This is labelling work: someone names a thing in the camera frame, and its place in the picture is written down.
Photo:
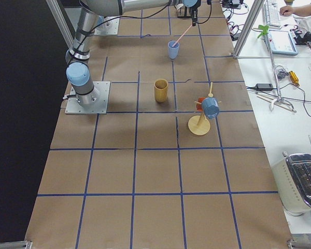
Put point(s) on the green toy propeller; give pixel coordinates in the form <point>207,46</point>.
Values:
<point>263,30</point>

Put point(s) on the person hand at keyboard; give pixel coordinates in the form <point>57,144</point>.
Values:
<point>286,10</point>

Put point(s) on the yellow bamboo cup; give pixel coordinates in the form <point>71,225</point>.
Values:
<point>160,90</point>

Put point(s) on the blue framed tablet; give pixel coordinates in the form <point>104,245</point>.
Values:
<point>281,42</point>

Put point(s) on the black power adapter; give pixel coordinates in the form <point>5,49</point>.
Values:
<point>264,87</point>

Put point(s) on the left aluminium frame post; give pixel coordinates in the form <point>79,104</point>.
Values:
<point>62,20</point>

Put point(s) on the brown paper table mat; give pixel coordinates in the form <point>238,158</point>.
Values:
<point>137,177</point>

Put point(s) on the chrome toaster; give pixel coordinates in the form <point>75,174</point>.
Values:
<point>292,176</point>

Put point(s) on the aluminium frame post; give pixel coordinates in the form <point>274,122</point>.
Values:
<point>62,20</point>
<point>254,11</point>

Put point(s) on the wooden mug tree stand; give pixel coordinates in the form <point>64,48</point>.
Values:
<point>200,125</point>

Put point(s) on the pink chopstick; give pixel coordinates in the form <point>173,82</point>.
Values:
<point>182,35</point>

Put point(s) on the yellow handled screwdriver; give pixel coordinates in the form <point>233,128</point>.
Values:
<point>294,79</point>

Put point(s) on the light blue plastic cup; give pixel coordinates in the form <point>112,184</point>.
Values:
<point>173,49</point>

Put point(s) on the white keyboard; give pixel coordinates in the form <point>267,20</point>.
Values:
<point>271,14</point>

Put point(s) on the blue mug on stand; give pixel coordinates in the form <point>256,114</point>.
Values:
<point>210,107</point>

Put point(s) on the metal stand rod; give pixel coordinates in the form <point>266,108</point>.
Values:
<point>278,91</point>

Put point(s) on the orange mug on stand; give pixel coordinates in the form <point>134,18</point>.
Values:
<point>199,107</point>

